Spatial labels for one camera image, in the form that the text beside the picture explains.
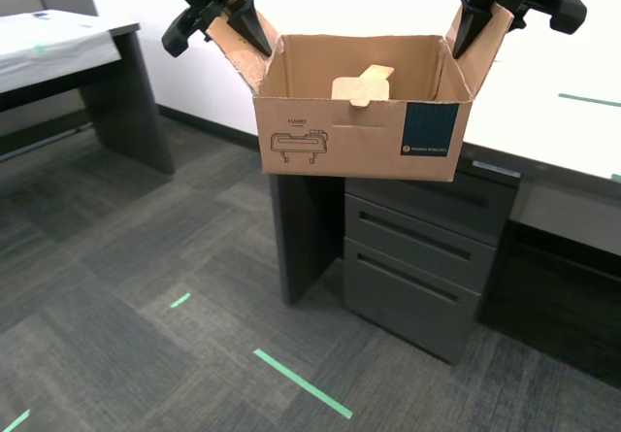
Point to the brown cardboard box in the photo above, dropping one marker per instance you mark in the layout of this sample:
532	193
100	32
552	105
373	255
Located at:
359	145

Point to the small green tape marker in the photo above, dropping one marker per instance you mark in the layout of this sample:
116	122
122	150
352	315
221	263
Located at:
589	100

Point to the dark grey desk leg panel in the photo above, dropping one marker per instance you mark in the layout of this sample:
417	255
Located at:
305	238
131	111

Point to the white plastic table cover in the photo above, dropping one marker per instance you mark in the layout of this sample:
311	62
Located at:
48	58

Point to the green floor tape strip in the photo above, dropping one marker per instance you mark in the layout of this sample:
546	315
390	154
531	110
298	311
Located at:
301	383
180	300
14	422

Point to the black wall baseboard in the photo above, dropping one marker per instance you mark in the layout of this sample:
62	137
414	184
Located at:
208	125

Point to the dark grey drawer pedestal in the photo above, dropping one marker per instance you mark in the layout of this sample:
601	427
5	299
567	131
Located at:
417	267

